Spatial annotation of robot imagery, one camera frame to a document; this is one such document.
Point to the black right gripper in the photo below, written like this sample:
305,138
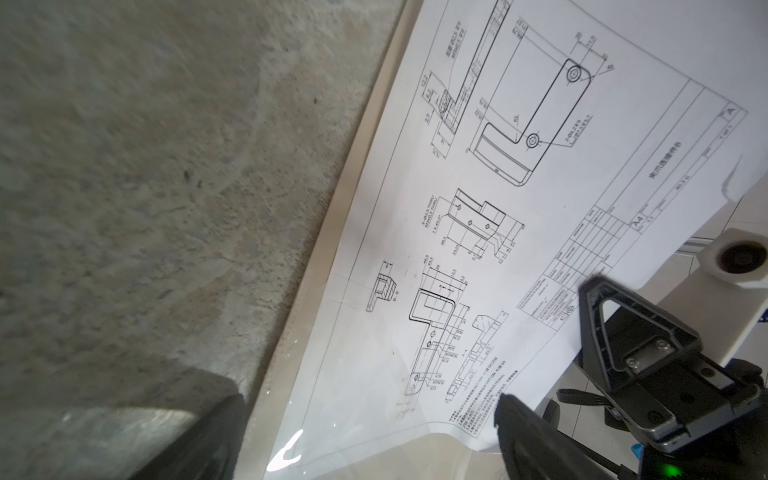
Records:
694,418

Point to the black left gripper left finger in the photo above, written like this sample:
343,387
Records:
208,450

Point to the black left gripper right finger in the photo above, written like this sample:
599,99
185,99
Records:
532,447

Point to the technical drawing sheet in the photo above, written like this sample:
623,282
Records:
525,146

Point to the beige cardboard folder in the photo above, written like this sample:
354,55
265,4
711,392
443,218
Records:
324,270

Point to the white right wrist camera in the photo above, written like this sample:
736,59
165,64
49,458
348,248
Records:
727,310

